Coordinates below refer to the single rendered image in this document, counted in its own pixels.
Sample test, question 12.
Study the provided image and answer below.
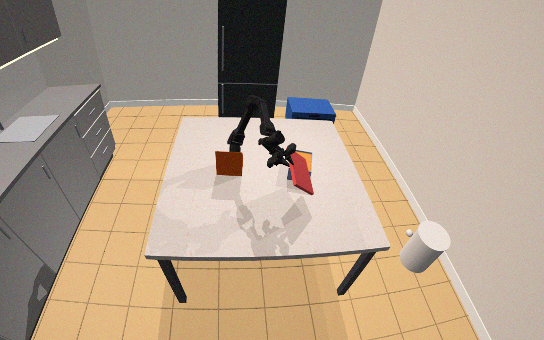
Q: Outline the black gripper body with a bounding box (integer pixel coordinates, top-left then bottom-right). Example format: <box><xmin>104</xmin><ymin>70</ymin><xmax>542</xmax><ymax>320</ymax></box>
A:
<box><xmin>267</xmin><ymin>143</ymin><xmax>297</xmax><ymax>168</ymax></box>

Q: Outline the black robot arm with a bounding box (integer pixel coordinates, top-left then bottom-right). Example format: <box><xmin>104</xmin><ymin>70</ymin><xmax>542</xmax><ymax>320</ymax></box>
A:
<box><xmin>227</xmin><ymin>95</ymin><xmax>285</xmax><ymax>166</ymax></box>

